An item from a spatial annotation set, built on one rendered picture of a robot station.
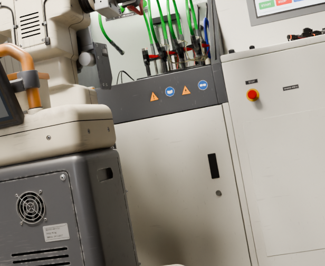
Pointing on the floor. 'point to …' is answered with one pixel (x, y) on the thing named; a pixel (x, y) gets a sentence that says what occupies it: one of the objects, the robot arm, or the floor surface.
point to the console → (286, 135)
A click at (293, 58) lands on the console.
